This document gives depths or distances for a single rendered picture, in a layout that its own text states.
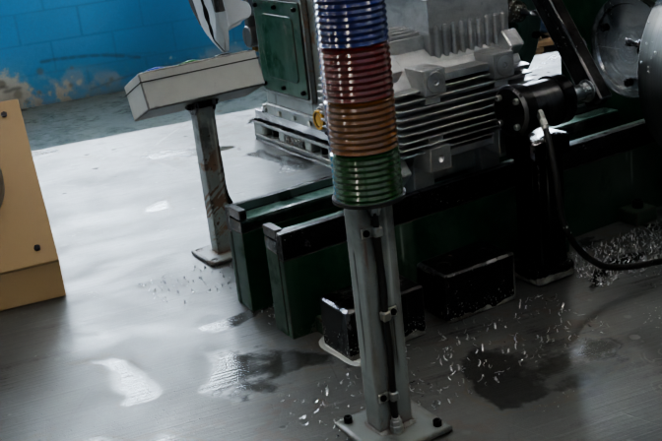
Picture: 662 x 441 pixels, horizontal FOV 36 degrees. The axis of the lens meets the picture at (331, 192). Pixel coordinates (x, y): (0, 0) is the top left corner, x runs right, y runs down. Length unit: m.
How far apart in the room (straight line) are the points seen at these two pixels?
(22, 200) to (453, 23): 0.62
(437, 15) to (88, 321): 0.57
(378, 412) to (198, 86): 0.57
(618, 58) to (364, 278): 0.73
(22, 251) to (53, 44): 5.47
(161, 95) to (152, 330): 0.30
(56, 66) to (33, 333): 5.59
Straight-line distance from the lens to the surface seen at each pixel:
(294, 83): 1.81
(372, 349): 0.92
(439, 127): 1.17
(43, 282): 1.39
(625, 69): 1.51
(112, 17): 6.85
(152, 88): 1.33
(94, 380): 1.15
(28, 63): 6.82
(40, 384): 1.17
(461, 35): 1.22
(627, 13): 1.49
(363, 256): 0.88
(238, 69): 1.37
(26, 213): 1.41
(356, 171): 0.84
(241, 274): 1.24
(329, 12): 0.81
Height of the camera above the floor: 1.31
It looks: 18 degrees down
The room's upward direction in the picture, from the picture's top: 7 degrees counter-clockwise
